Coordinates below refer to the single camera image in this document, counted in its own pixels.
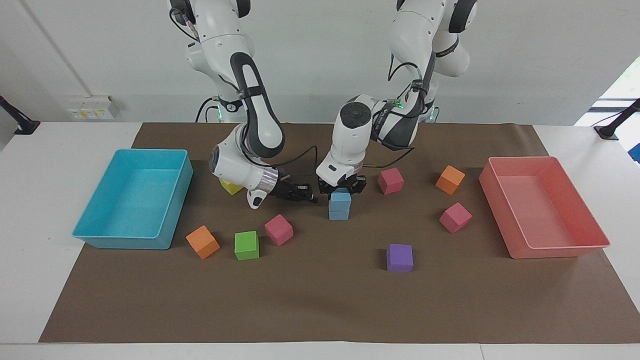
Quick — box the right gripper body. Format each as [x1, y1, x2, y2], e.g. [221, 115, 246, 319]
[270, 177, 300, 202]

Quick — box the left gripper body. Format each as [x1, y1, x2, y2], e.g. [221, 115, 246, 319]
[322, 173, 362, 191]

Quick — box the pink block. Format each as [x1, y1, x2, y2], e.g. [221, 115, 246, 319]
[264, 214, 294, 247]
[439, 202, 473, 234]
[377, 167, 405, 195]

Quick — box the green block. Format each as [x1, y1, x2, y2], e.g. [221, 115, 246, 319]
[234, 230, 260, 261]

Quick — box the purple block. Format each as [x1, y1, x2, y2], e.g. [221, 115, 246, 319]
[386, 244, 414, 273]

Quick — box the orange block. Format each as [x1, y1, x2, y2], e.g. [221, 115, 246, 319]
[185, 225, 221, 260]
[435, 165, 466, 196]

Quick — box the blue plastic bin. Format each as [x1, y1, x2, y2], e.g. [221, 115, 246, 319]
[72, 148, 194, 250]

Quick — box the pink plastic bin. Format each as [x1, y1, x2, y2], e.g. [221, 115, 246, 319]
[478, 156, 611, 260]

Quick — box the black stand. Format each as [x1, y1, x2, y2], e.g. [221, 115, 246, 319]
[593, 98, 640, 141]
[0, 95, 41, 136]

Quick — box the black cable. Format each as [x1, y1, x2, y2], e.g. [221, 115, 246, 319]
[361, 145, 417, 169]
[250, 145, 321, 176]

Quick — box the white wall socket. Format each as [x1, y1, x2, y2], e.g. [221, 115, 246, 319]
[66, 95, 117, 121]

